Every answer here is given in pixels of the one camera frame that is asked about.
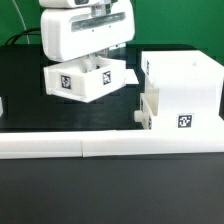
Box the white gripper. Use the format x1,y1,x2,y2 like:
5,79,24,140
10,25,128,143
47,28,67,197
39,0,135,72

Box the white drawer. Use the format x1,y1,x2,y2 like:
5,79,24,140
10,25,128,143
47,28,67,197
44,57,126,103
134,89,159,130

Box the white front drawer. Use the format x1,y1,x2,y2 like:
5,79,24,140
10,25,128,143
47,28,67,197
134,89,159,130

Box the white drawer cabinet box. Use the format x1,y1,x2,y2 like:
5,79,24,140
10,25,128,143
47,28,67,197
141,50,224,130

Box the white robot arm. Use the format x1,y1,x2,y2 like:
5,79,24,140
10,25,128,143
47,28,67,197
39,0,135,62

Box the white marker sheet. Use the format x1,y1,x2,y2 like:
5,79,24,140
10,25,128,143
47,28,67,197
125,69,139,85

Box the white L-shaped fence bar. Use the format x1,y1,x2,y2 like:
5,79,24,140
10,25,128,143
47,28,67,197
81,109,224,158

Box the white front fence bar left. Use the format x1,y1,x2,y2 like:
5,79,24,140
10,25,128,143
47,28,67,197
0,132,83,159

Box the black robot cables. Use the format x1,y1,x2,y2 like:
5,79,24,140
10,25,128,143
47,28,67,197
4,27,43,46

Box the white thin cable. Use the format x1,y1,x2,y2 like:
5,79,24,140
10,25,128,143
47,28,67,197
11,0,31,45

